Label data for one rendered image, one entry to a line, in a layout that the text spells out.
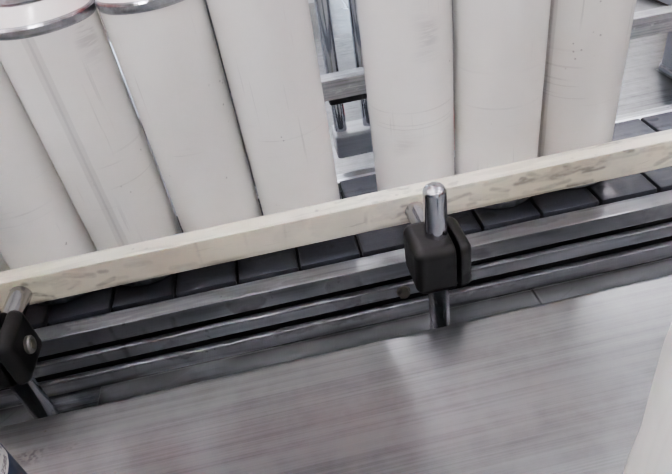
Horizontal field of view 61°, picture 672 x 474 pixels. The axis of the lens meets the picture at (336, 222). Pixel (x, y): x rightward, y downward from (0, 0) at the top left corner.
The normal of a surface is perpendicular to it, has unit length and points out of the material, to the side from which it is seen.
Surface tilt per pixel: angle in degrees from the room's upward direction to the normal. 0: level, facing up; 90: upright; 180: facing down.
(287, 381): 0
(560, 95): 90
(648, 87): 0
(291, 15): 90
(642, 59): 0
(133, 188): 90
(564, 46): 90
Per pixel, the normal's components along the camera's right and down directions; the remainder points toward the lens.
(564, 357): -0.14, -0.79
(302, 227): 0.17, 0.58
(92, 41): 0.91, 0.15
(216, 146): 0.69, 0.36
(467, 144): -0.82, 0.43
